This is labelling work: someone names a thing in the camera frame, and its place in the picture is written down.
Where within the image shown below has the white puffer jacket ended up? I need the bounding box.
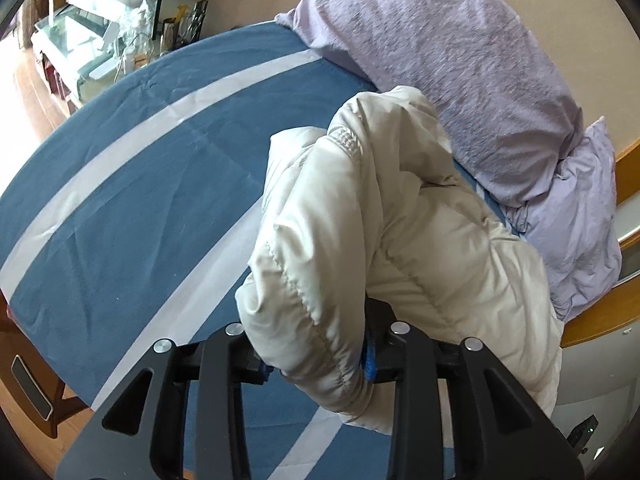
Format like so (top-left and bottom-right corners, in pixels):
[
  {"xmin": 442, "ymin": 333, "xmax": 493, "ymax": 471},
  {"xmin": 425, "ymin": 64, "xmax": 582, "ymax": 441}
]
[{"xmin": 235, "ymin": 85, "xmax": 566, "ymax": 436}]

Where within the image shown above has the bed with blue striped sheet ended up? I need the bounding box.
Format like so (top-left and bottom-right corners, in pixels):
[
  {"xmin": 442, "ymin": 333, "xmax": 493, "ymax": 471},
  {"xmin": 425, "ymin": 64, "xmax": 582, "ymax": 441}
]
[{"xmin": 0, "ymin": 22, "xmax": 566, "ymax": 480}]

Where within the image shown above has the glass top desk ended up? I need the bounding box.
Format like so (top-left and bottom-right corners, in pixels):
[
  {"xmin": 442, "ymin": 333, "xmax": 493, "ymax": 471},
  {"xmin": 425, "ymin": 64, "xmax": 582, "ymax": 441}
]
[{"xmin": 30, "ymin": 2, "xmax": 166, "ymax": 106}]

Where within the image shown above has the lilac pillow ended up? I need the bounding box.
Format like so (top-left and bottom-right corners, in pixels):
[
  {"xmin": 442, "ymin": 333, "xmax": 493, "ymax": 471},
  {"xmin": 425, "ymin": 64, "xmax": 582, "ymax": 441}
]
[
  {"xmin": 505, "ymin": 117, "xmax": 623, "ymax": 322},
  {"xmin": 275, "ymin": 0, "xmax": 586, "ymax": 208}
]

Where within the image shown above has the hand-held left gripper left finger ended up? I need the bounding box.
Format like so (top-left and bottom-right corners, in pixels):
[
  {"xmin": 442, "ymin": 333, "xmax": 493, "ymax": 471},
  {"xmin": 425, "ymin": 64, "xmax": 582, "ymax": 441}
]
[{"xmin": 55, "ymin": 322, "xmax": 272, "ymax": 480}]

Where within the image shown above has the black pen holder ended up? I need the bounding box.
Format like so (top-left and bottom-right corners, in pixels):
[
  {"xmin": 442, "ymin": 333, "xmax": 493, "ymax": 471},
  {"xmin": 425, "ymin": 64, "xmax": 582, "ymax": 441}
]
[{"xmin": 161, "ymin": 7, "xmax": 181, "ymax": 53}]

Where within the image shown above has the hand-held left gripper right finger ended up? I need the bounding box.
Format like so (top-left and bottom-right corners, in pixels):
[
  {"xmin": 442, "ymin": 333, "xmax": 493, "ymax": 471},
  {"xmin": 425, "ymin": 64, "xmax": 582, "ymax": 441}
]
[{"xmin": 362, "ymin": 300, "xmax": 586, "ymax": 480}]

